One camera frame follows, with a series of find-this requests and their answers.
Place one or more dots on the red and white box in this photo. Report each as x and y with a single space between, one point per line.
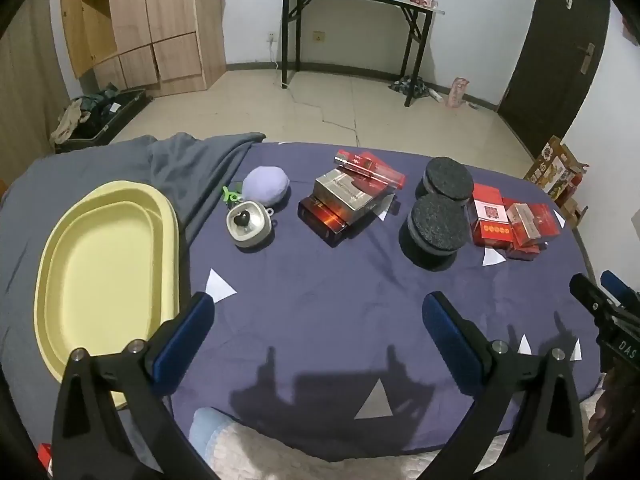
522 222

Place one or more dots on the black foam cylinder grey band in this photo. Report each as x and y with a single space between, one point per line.
447 175
435 225

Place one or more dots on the grey blanket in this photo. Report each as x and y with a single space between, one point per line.
200 160

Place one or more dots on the person's right forearm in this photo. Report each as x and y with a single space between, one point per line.
590 425

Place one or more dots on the wooden wardrobe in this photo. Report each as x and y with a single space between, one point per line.
150 20

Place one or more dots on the purple plush with green stem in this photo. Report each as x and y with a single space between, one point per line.
265 185

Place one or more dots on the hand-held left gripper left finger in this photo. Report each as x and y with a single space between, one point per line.
185 345

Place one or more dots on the colourful printed cardboard box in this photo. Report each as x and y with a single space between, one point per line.
550 165

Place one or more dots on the yellow oval plastic basin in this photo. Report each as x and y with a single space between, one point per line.
100 280

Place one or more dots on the dark green clothes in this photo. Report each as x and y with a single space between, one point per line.
100 102

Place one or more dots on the yellow wall socket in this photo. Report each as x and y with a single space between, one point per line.
318 37

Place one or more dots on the dark checked clothes pile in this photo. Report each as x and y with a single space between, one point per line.
407 87

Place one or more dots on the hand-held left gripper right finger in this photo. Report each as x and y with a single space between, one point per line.
450 345

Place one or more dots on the small dark red box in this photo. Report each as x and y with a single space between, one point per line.
522 255

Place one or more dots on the silver box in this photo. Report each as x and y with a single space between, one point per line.
345 195

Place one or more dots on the red box with gold dots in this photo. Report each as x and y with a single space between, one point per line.
490 210

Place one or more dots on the dark red glossy box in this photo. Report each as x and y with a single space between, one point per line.
325 225

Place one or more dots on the beige knit cloth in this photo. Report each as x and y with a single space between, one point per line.
325 460

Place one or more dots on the red cardboard box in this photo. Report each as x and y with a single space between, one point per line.
550 220
387 175
357 160

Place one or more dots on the brown cardboard box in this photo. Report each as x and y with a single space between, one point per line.
575 210

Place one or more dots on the open black suitcase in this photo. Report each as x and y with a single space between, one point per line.
120 115

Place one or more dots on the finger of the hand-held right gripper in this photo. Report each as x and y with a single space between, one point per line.
614 285
592 297

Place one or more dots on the dark brown door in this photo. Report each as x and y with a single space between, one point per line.
550 50

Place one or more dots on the person's right hand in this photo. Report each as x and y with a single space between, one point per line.
607 400

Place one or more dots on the pink plastic bag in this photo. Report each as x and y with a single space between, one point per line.
457 92

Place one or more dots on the light blue cloth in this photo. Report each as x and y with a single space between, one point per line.
207 430

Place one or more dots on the beige curtain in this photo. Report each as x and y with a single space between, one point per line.
30 85

